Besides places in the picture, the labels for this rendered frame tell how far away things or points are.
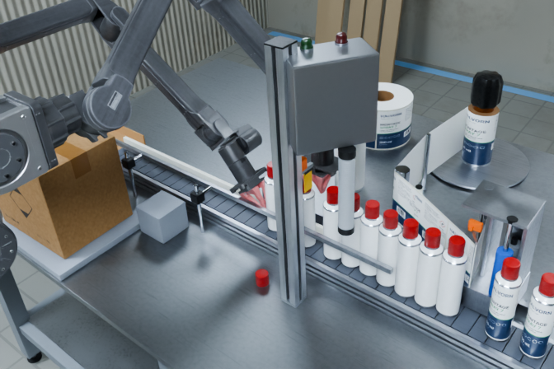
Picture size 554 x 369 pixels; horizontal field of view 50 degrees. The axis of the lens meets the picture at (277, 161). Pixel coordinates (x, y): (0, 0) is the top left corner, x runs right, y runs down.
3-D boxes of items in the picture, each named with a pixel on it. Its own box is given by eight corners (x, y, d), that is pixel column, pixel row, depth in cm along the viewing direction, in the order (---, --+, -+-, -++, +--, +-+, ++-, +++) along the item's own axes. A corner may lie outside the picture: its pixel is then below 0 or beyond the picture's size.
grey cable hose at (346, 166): (357, 229, 130) (359, 147, 119) (348, 238, 128) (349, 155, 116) (343, 223, 132) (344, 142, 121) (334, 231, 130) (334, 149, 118)
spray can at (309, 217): (319, 240, 157) (318, 175, 146) (309, 251, 154) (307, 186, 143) (302, 233, 160) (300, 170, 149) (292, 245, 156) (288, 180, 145)
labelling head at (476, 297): (526, 290, 138) (547, 201, 124) (504, 324, 130) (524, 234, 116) (469, 265, 146) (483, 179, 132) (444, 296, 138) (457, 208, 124)
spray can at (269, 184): (290, 225, 163) (287, 162, 152) (278, 235, 160) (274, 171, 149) (275, 218, 166) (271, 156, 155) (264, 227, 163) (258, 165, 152)
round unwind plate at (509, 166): (544, 156, 185) (545, 152, 185) (504, 205, 166) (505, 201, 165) (451, 128, 202) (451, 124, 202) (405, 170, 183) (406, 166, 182)
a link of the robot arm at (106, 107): (152, -55, 124) (179, -76, 117) (202, -13, 131) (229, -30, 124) (57, 123, 106) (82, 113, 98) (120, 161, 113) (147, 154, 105)
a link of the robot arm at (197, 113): (94, 35, 159) (106, 11, 150) (110, 25, 162) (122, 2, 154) (207, 152, 162) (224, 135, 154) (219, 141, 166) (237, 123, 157)
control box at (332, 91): (377, 142, 120) (381, 53, 110) (296, 157, 117) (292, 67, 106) (358, 119, 128) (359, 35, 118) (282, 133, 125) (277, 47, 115)
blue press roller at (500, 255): (504, 305, 132) (516, 249, 123) (497, 315, 130) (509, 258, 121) (489, 299, 134) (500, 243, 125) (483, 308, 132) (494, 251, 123)
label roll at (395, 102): (362, 154, 191) (363, 114, 184) (342, 125, 208) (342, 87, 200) (420, 143, 195) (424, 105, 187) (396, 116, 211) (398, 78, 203)
